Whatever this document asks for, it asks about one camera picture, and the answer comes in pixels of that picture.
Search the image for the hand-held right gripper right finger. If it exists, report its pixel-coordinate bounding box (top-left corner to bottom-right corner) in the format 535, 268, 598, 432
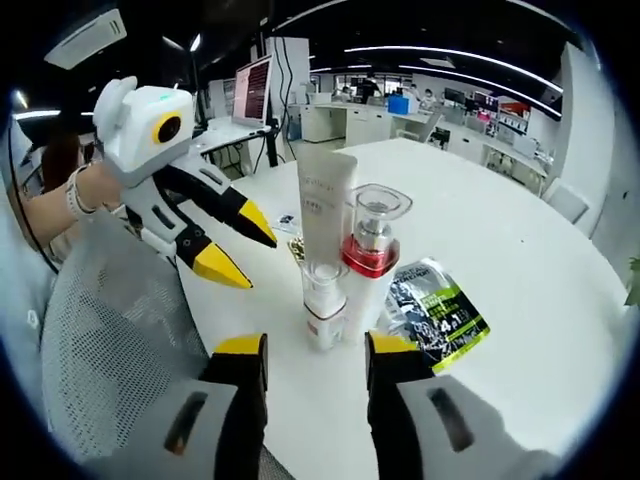
363, 331, 564, 480

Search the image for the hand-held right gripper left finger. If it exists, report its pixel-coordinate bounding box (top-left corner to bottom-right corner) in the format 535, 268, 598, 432
107, 332, 271, 480

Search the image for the green black skincare sachet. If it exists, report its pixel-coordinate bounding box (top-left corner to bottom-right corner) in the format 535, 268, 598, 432
384, 257, 491, 376

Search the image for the white red pump skincare bottle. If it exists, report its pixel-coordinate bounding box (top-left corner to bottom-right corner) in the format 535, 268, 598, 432
340, 183, 414, 346

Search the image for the small clear skincare sachet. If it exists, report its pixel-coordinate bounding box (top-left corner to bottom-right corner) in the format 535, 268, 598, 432
272, 213, 302, 235

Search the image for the white skincare tube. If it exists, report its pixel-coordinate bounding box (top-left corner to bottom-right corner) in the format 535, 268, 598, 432
296, 144, 359, 274

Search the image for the person's left hand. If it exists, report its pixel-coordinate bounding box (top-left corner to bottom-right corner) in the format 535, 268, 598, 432
87, 163, 127, 212

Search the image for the white laptop desk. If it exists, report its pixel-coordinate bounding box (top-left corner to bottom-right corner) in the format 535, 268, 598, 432
189, 117, 281, 176

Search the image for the person's head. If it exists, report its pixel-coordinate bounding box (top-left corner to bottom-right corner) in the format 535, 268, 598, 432
40, 132, 82, 194

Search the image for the person's white wristwatch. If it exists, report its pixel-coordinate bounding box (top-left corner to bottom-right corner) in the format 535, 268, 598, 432
65, 167, 99, 216

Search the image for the ceiling air conditioner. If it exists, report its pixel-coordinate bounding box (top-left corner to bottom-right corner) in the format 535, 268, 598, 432
43, 8, 124, 70

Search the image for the open white laptop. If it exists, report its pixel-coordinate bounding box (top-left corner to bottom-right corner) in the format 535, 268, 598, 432
219, 53, 279, 135

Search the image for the grey mesh office chair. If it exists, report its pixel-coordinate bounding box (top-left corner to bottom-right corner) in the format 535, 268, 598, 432
39, 219, 296, 480

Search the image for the row of white office desks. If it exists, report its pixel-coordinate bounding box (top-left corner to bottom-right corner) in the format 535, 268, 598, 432
299, 97, 549, 194

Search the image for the white chair back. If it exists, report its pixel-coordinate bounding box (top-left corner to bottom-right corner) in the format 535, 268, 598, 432
542, 179, 591, 224

